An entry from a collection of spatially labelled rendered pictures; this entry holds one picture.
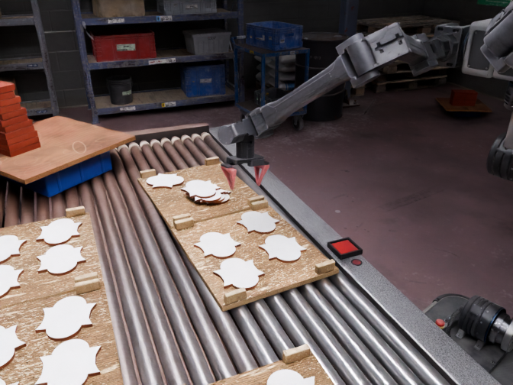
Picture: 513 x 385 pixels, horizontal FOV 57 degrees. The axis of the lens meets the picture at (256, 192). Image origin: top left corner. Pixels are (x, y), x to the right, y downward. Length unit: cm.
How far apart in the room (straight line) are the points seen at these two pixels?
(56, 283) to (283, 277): 60
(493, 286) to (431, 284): 35
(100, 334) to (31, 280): 31
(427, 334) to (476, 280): 188
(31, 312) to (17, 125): 86
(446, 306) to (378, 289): 114
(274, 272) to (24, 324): 62
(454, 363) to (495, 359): 105
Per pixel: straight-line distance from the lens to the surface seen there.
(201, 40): 574
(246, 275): 127
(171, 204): 165
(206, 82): 587
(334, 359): 111
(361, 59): 115
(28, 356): 118
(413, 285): 291
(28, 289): 137
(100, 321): 121
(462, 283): 303
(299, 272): 130
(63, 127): 220
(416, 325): 123
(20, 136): 195
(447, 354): 118
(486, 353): 222
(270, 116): 135
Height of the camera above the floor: 171
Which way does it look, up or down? 27 degrees down
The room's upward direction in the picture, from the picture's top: straight up
